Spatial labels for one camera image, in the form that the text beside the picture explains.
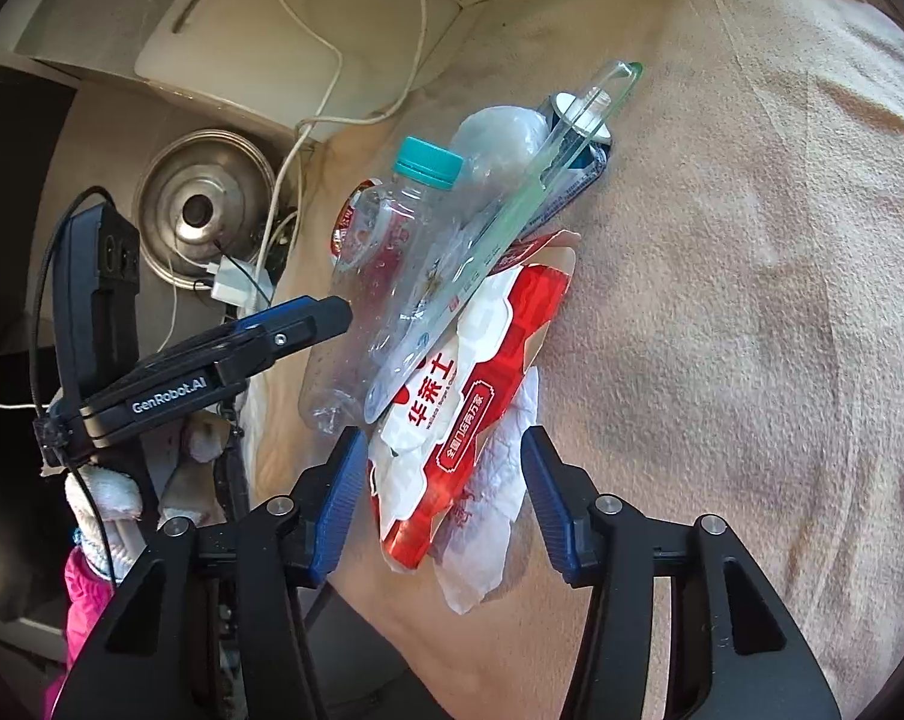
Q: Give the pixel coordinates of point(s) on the blue toothpaste tube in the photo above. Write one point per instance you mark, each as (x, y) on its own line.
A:
(583, 165)

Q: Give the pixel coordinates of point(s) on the red label paper cup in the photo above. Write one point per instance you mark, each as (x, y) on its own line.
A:
(344, 229)

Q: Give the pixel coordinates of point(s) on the red and white paper bag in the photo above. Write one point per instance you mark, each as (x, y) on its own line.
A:
(497, 375)

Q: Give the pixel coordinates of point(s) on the white paper napkin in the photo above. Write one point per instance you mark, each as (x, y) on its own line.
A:
(489, 540)

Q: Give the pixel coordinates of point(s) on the white cutting board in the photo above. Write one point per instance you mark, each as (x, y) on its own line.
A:
(234, 67)

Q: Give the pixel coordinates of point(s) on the clear plastic bottle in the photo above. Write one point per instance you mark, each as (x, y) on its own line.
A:
(392, 255)

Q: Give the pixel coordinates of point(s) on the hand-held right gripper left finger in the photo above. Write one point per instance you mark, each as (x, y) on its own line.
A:
(339, 499)

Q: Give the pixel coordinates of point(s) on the clear plastic blister pack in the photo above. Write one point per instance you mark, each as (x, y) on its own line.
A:
(452, 292)

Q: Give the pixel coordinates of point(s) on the metal pot lid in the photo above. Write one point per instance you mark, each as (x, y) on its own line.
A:
(174, 187)

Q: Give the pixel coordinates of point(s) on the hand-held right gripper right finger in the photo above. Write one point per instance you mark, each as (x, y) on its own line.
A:
(549, 502)

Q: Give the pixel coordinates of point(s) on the beige blanket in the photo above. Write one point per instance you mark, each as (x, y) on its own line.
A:
(722, 315)

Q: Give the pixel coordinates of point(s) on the white charger plug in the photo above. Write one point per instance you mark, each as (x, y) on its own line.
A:
(236, 285)

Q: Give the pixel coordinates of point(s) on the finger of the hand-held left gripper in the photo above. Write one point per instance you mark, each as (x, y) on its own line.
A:
(294, 334)
(302, 310)

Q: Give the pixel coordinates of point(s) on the person's left hand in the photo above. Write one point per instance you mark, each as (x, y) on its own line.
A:
(103, 499)

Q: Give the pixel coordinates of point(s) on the person's left forearm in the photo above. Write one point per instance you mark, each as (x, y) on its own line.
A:
(84, 600)

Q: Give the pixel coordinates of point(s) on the clear plastic bag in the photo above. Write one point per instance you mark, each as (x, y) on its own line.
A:
(497, 139)

